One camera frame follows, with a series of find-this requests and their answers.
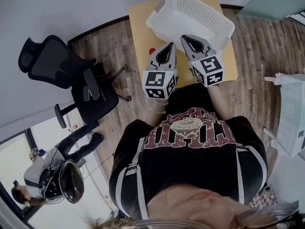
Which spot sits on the frosted glass door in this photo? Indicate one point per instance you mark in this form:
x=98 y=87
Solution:
x=269 y=3

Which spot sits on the black mesh office chair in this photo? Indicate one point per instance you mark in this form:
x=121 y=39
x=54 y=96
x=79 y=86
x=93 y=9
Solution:
x=95 y=104

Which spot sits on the pale green cloth covered table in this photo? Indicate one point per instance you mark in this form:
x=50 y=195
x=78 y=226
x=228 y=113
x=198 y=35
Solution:
x=293 y=116

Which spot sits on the white cabinet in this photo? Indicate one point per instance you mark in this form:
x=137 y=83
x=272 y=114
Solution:
x=288 y=180

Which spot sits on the wooden table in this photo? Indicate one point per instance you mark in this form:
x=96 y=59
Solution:
x=143 y=32

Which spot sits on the black printed t-shirt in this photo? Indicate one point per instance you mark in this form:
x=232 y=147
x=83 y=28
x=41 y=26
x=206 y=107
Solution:
x=190 y=170

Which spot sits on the pink checkered mat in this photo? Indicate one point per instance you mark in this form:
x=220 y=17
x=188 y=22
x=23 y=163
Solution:
x=264 y=199

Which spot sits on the small red-capped bottle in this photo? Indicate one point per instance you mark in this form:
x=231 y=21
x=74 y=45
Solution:
x=152 y=51

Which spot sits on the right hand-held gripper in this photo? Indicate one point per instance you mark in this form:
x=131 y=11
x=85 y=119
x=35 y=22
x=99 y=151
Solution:
x=210 y=70

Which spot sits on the white plastic basket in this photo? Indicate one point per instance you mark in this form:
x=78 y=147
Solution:
x=190 y=15

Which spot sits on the person's left forearm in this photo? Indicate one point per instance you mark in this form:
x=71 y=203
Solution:
x=155 y=118

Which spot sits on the person's face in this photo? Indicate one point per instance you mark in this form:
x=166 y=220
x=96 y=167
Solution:
x=202 y=211

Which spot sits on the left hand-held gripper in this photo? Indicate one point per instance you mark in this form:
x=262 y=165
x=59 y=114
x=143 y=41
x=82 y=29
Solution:
x=157 y=81

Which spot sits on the person's right forearm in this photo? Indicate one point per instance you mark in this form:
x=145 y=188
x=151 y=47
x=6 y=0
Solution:
x=219 y=104

